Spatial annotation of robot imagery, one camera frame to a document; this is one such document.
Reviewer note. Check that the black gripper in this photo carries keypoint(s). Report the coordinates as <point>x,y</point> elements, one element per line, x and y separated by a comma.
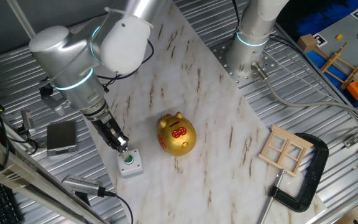
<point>106,129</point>

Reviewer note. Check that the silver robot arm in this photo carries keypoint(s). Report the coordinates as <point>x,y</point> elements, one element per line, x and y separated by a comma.
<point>61,59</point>

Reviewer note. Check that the golden piggy bank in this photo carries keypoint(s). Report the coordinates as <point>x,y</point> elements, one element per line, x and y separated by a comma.
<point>176,137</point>

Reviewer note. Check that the grey push button box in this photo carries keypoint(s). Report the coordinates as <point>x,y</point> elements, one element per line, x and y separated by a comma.
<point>132,171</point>

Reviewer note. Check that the marble pattern mat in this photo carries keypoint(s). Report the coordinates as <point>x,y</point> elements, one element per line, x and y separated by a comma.
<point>213,186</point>

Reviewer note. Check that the thin grey metal rod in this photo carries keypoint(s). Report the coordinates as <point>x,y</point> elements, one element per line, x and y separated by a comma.
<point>23,23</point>

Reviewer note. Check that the black C-clamp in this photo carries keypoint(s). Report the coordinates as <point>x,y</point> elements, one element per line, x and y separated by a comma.
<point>317,174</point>

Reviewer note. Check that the wooden block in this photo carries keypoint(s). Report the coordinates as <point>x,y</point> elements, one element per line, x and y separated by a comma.
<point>306,43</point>

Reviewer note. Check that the blue board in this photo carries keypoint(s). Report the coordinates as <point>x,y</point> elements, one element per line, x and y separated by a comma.
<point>328,77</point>

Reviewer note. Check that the small wooden rack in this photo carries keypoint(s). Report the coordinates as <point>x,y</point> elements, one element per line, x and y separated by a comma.
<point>332,60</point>

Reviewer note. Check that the blue spiky foam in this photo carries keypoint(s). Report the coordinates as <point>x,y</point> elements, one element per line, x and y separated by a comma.
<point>315,21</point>

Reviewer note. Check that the yellow toy brick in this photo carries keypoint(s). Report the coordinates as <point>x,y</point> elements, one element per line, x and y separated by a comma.
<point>339,37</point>

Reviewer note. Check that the grey studded baseplate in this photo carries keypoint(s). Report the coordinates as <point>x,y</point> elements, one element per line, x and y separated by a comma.
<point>346,34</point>

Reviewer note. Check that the silver ribbed camera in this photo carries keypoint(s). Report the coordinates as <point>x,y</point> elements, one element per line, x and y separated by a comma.
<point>79,185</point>

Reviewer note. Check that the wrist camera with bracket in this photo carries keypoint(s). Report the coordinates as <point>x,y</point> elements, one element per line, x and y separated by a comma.
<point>53,102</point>

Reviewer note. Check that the small grey camera on mount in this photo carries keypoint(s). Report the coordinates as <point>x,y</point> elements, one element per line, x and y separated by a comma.
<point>27,119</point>

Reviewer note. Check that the aluminium frame beam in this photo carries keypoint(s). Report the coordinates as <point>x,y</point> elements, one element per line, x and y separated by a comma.
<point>11,168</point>

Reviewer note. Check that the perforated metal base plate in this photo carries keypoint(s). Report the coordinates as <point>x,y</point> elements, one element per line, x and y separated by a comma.
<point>221,54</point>

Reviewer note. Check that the wooden window frame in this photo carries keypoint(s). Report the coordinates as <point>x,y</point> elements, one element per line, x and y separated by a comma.
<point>286,149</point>

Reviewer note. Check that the small metal bracket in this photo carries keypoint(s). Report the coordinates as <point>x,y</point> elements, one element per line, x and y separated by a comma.
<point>350,142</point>

